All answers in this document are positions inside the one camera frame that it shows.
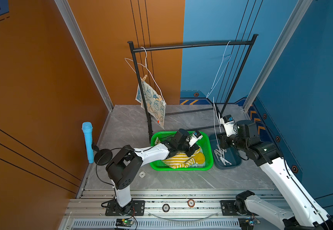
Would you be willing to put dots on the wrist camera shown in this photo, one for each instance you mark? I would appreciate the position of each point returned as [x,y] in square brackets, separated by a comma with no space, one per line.
[194,138]
[229,125]

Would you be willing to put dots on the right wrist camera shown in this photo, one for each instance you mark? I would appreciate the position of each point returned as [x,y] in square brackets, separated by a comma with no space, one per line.
[229,125]

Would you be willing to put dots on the dark teal tray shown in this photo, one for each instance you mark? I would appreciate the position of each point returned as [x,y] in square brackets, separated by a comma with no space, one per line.
[231,154]

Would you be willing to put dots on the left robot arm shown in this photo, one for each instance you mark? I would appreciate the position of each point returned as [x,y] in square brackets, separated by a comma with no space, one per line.
[123,168]

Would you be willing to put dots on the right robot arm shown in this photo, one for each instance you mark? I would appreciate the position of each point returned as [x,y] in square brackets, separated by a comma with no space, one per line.
[306,213]

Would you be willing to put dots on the black clothes rack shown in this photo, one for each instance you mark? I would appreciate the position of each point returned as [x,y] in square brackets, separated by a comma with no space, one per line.
[133,50]

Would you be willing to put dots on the light green towel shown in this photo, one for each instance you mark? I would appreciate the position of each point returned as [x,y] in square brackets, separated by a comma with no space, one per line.
[196,165]

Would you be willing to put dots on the bunny pattern towel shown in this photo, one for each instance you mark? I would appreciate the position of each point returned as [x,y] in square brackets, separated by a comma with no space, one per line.
[155,108]

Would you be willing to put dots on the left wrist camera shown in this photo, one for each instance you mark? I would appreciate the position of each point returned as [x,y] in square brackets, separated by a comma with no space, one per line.
[194,138]

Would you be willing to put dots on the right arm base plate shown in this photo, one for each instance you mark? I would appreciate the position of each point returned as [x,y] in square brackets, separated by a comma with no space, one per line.
[234,208]

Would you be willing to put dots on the green plastic basket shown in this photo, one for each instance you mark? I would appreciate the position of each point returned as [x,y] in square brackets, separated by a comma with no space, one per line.
[204,144]

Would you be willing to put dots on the green circuit board left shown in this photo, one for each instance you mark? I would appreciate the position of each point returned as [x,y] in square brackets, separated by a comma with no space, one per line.
[124,223]

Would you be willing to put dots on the circuit board right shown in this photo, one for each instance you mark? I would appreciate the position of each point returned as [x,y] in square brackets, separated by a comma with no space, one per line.
[247,224]

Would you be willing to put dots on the yellow striped towel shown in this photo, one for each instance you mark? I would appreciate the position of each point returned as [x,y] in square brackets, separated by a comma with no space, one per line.
[183,161]

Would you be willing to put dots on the white clothespin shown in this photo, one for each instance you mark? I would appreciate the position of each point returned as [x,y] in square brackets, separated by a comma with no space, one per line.
[217,157]
[222,157]

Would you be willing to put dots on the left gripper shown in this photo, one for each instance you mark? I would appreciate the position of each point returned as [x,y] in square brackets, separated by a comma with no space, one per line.
[192,149]

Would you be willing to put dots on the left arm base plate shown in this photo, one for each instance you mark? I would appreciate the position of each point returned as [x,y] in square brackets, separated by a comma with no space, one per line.
[135,208]

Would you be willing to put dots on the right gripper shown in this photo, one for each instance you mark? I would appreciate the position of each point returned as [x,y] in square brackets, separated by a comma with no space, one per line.
[223,139]

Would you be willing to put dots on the beige clothespin towel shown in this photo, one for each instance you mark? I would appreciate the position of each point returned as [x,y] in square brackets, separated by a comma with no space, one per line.
[224,161]
[219,151]

